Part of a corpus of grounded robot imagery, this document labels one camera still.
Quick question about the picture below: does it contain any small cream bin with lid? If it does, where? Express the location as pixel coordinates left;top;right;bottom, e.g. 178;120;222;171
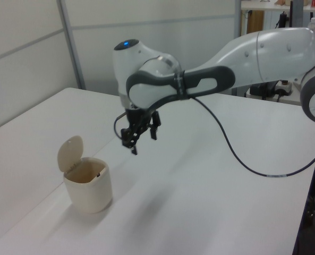
56;135;113;214

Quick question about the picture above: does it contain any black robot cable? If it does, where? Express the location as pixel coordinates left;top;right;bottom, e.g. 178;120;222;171
113;96;315;178

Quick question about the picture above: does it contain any grey partition post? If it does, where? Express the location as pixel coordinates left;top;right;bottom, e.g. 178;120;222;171
233;0;243;38

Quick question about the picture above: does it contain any wooden desk panel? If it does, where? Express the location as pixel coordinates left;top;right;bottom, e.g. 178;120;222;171
246;10;265;35

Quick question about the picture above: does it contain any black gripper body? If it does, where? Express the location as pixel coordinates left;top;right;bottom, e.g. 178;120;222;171
125;104;150;131

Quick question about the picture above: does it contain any white background desk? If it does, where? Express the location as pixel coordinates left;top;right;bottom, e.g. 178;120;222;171
240;0;315;13

